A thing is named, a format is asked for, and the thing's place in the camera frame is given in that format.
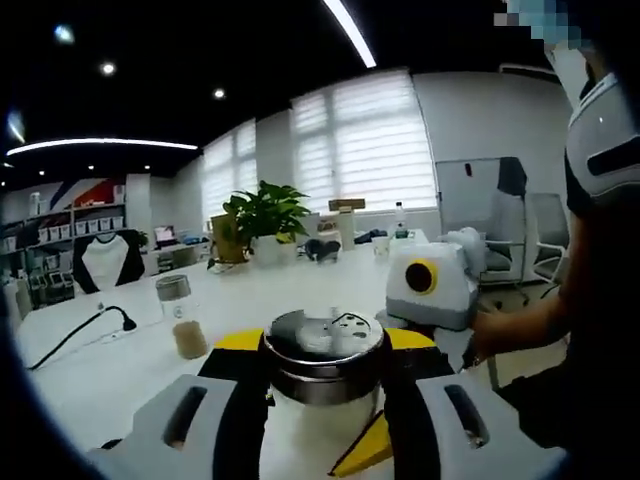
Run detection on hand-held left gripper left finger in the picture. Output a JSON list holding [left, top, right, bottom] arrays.
[[87, 328, 274, 480]]

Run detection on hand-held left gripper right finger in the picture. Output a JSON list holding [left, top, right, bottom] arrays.
[[382, 327, 569, 480]]

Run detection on tall seasoning bottle white powder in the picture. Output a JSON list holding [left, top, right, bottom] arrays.
[[259, 307, 396, 480]]

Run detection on tall seasoning bottle brown contents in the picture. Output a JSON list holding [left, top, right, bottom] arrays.
[[154, 273, 209, 360]]

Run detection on person's right hand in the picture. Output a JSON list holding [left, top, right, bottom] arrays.
[[464, 307, 507, 370]]

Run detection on white office chair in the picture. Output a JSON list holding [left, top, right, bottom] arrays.
[[482, 192, 530, 301], [529, 192, 571, 286]]

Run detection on whiteboard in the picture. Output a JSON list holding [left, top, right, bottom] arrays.
[[434, 157, 526, 236]]

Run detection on white tall flask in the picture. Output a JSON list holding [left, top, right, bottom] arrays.
[[339, 209, 356, 251]]

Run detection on grey headphones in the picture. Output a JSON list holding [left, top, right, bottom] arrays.
[[303, 238, 341, 264]]

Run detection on dark hanging cloth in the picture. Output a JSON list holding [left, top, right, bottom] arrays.
[[497, 156, 529, 201]]

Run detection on person's dark shirt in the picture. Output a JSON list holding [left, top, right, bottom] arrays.
[[499, 189, 640, 451]]

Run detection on large window blind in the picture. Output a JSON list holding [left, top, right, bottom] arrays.
[[289, 69, 439, 214]]

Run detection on brown paper bag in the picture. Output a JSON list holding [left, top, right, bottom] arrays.
[[210, 213, 246, 264]]

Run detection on green potted plant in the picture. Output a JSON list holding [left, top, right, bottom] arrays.
[[222, 180, 311, 266]]

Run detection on grey chest-worn device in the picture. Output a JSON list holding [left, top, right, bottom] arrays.
[[564, 72, 640, 199]]

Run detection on shelf with white bins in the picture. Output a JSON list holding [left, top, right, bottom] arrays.
[[0, 184, 126, 261]]

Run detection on small window blind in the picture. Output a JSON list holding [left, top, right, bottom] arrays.
[[202, 119, 259, 226]]

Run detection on straight ceiling light strip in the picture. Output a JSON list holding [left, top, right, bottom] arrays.
[[323, 0, 377, 69]]

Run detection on curved ceiling light strip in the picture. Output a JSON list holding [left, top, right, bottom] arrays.
[[7, 138, 199, 156]]

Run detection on black power cable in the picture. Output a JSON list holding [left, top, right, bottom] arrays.
[[27, 304, 137, 371]]

